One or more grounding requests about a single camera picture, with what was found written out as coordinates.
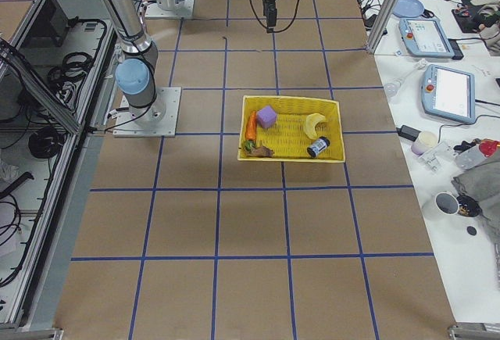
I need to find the purple foam cube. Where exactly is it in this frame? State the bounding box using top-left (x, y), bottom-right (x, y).
top-left (256, 106), bottom-right (277, 129)

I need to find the yellow plastic basket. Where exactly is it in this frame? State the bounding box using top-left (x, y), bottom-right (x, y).
top-left (237, 95), bottom-right (345, 163)

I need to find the pale yellow banana toy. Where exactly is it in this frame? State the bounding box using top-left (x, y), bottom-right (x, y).
top-left (302, 113), bottom-right (327, 140)

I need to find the orange toy carrot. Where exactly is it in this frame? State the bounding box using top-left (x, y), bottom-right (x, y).
top-left (244, 111), bottom-right (257, 152)

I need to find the blue plate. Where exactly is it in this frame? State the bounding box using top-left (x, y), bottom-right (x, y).
top-left (392, 0), bottom-right (425, 18)

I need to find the brown toy animal figure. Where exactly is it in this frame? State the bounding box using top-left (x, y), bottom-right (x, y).
top-left (248, 145), bottom-right (274, 158)

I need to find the white light bulb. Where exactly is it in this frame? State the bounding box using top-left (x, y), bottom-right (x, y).
top-left (384, 59), bottom-right (427, 98)

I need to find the upper teach pendant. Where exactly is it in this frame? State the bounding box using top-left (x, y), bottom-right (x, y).
top-left (398, 18), bottom-right (455, 59)

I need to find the teach pendant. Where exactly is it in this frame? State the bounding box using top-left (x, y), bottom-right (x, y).
top-left (398, 18), bottom-right (455, 59)
top-left (421, 65), bottom-right (476, 124)

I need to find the black power adapter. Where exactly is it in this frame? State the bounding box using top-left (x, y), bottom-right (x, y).
top-left (396, 125), bottom-right (421, 142)

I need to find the lower teach pendant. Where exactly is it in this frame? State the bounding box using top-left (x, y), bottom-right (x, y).
top-left (421, 65), bottom-right (476, 124)

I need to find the white and purple cup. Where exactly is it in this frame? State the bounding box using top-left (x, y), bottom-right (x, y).
top-left (411, 131), bottom-right (438, 156)

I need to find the white mug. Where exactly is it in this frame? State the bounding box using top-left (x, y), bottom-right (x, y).
top-left (422, 191), bottom-right (459, 221)

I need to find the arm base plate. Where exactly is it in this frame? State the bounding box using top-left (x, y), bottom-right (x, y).
top-left (112, 87), bottom-right (181, 138)
top-left (145, 0), bottom-right (195, 20)

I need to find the aluminium frame post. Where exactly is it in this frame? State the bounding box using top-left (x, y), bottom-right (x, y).
top-left (366, 0), bottom-right (398, 54)

